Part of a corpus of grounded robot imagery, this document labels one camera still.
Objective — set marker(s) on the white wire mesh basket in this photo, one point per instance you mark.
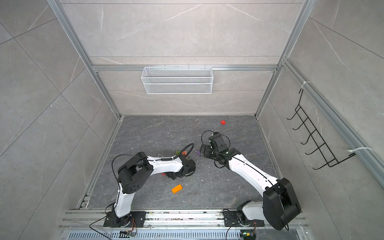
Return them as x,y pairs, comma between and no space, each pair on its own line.
177,80

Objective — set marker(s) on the orange-yellow rectangular block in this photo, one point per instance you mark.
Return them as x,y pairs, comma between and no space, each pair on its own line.
177,189

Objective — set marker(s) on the aluminium mounting rail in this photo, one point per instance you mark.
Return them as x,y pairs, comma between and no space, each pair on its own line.
179,223

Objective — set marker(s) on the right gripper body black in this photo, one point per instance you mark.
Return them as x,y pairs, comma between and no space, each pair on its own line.
209,153

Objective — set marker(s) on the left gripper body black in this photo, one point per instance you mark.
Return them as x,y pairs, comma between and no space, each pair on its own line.
175,176

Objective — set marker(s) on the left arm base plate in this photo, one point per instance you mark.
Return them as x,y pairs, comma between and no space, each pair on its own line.
135,218

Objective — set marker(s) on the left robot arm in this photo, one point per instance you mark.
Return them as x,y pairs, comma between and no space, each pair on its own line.
133,174

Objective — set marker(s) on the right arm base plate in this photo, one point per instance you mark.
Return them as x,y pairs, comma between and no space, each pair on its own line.
238,219

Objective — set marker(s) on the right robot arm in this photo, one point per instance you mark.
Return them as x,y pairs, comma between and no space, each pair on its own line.
280,204

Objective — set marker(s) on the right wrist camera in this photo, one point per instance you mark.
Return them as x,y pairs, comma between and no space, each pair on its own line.
217,143

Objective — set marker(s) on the black wire hook rack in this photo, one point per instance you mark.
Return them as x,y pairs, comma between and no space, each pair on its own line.
315,136

